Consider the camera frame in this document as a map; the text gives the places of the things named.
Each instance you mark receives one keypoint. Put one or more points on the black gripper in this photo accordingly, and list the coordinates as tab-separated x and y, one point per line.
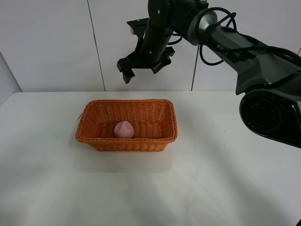
151	51

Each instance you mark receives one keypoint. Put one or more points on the pink peach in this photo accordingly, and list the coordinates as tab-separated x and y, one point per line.
124	130

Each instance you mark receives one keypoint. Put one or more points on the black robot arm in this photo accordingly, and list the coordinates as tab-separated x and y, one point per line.
268	77

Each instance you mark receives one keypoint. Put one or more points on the orange woven wicker basket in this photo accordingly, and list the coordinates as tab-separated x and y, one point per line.
153	120

